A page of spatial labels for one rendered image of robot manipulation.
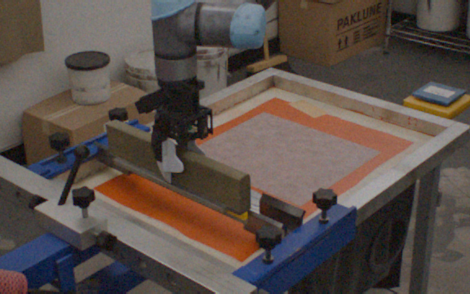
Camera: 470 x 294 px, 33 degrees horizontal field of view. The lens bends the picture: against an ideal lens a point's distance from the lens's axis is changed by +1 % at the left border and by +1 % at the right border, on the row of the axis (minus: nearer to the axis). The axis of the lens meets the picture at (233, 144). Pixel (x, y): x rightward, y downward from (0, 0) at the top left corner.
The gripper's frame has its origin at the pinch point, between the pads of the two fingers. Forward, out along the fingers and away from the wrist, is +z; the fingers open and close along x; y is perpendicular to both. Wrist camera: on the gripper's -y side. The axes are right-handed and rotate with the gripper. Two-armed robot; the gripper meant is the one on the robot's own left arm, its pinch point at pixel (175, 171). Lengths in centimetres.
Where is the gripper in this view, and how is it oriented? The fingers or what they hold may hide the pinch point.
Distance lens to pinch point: 150.5
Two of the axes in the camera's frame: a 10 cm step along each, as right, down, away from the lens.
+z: 0.2, 8.9, 4.6
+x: 6.6, -3.6, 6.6
